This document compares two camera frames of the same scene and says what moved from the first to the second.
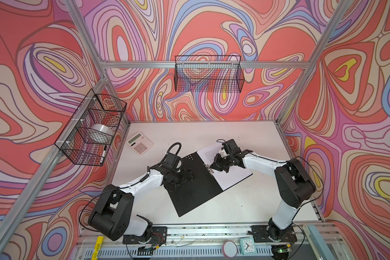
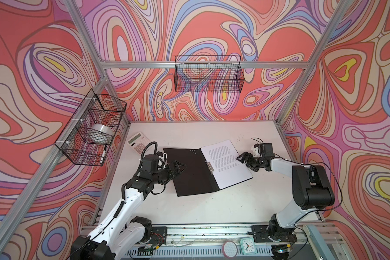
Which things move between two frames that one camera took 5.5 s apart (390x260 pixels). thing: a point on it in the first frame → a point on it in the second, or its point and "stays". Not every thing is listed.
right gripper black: (216, 165) → (247, 162)
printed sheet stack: (233, 175) stays
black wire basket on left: (86, 140) stays
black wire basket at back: (208, 73) stays
